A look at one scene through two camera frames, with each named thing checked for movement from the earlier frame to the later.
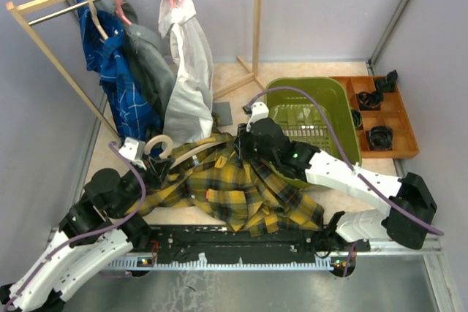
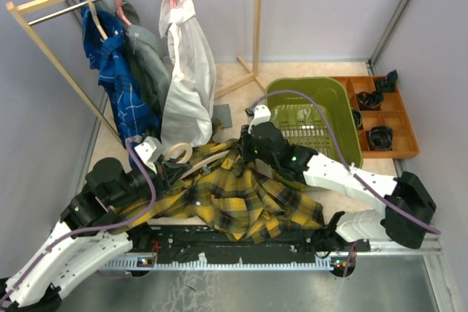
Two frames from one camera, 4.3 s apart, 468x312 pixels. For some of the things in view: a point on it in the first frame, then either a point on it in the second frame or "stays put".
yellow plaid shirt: x=216 y=180 stays put
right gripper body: x=249 y=147 stays put
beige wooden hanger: x=170 y=146 → x=195 y=165
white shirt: x=188 y=115 stays put
